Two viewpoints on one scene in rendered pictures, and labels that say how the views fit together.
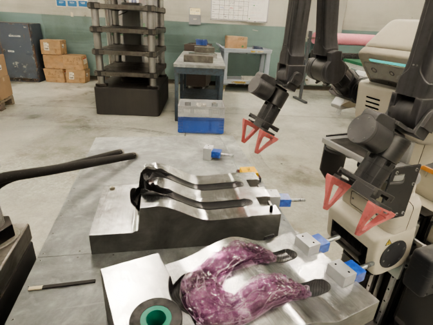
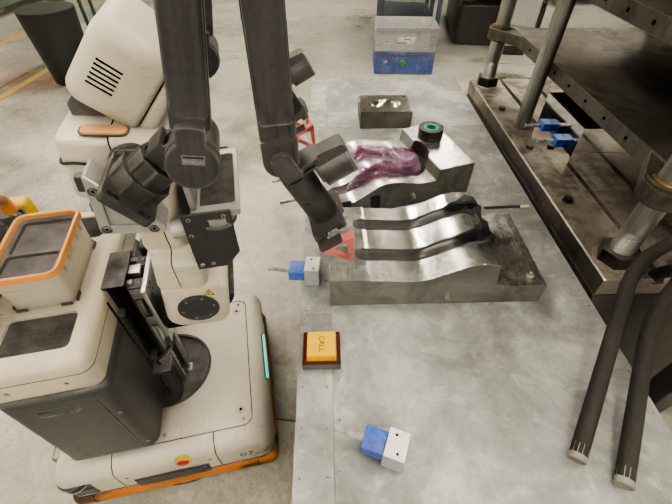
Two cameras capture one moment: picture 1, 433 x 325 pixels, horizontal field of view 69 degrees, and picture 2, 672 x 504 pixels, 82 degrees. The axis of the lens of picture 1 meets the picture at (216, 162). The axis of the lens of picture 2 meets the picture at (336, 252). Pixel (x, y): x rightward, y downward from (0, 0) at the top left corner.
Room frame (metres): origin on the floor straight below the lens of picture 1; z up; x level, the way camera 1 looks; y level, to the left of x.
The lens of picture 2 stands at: (1.54, -0.02, 1.55)
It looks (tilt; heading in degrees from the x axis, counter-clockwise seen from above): 45 degrees down; 190
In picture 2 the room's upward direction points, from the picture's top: straight up
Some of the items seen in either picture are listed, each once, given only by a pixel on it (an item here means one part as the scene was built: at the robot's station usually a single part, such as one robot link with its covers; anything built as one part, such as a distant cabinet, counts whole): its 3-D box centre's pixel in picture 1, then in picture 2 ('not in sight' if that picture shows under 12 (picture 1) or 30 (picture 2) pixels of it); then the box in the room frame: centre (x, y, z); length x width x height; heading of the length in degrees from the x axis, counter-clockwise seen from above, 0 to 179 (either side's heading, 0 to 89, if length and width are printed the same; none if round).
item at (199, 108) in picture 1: (201, 108); not in sight; (4.11, 0.24, 0.28); 0.61 x 0.41 x 0.15; 93
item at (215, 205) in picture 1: (191, 187); (425, 228); (0.80, 0.07, 0.92); 0.35 x 0.16 x 0.09; 101
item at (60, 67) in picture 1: (66, 61); not in sight; (6.85, 3.26, 0.42); 0.86 x 0.33 x 0.83; 93
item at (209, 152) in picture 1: (218, 153); (369, 440); (1.28, -0.01, 0.83); 0.13 x 0.05 x 0.05; 80
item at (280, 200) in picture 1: (286, 200); (293, 270); (0.92, -0.24, 0.83); 0.13 x 0.05 x 0.05; 96
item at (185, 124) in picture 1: (200, 120); not in sight; (4.11, 0.24, 0.11); 0.61 x 0.41 x 0.22; 93
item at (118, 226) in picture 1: (185, 200); (428, 245); (0.81, 0.09, 0.87); 0.50 x 0.26 x 0.14; 101
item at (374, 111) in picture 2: not in sight; (383, 111); (0.03, -0.09, 0.84); 0.20 x 0.15 x 0.07; 101
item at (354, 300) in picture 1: (242, 295); (379, 169); (0.48, -0.07, 0.86); 0.50 x 0.26 x 0.11; 119
